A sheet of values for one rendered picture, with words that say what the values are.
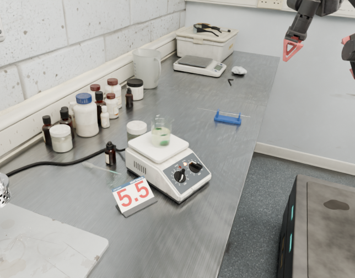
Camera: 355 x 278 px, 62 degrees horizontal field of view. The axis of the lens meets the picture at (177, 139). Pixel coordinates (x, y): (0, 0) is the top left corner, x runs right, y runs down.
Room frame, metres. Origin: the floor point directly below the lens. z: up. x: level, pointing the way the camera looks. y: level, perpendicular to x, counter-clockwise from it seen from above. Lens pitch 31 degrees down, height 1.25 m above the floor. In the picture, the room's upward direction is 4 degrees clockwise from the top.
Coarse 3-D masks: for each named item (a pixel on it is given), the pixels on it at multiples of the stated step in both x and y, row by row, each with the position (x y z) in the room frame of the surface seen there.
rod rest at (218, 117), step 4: (216, 116) 0.99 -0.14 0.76; (220, 116) 1.00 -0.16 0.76; (224, 116) 1.00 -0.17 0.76; (228, 116) 1.00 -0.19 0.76; (216, 120) 0.98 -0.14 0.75; (220, 120) 0.98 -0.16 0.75; (224, 120) 0.98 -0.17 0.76; (228, 120) 0.97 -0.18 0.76; (232, 120) 0.97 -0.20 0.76; (236, 120) 0.98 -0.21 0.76; (240, 120) 0.98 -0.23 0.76
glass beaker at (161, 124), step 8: (152, 120) 0.66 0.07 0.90; (160, 120) 0.68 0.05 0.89; (168, 120) 0.67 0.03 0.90; (152, 128) 0.64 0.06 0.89; (160, 128) 0.63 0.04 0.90; (168, 128) 0.64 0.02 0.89; (152, 136) 0.64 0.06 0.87; (160, 136) 0.63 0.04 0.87; (168, 136) 0.64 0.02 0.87; (152, 144) 0.64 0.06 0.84; (160, 144) 0.63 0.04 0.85; (168, 144) 0.64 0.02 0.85
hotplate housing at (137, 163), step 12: (132, 156) 0.63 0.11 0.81; (144, 156) 0.62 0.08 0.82; (180, 156) 0.63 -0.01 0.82; (132, 168) 0.63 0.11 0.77; (144, 168) 0.60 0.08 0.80; (156, 168) 0.58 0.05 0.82; (156, 180) 0.57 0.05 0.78; (168, 180) 0.55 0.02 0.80; (204, 180) 0.60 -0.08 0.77; (168, 192) 0.55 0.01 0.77; (192, 192) 0.56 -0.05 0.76
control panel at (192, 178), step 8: (192, 152) 0.66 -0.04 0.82; (184, 160) 0.62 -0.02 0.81; (192, 160) 0.63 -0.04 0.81; (168, 168) 0.58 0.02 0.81; (176, 168) 0.59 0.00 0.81; (184, 168) 0.60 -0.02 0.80; (168, 176) 0.56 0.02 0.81; (192, 176) 0.59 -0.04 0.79; (200, 176) 0.60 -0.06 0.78; (176, 184) 0.55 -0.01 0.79; (184, 184) 0.56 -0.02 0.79; (192, 184) 0.57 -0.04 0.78; (184, 192) 0.54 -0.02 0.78
